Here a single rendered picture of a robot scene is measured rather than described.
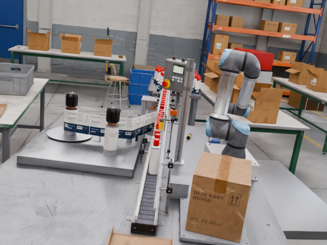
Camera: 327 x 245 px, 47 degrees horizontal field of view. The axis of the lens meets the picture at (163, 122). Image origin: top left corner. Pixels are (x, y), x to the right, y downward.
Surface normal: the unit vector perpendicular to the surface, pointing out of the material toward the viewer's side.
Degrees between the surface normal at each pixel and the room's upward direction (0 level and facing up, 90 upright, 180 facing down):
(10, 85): 90
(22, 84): 90
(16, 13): 90
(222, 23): 91
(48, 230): 0
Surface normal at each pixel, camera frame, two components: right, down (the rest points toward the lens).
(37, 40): 0.07, 0.31
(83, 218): 0.11, -0.95
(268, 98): 0.22, 0.47
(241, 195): -0.23, 0.25
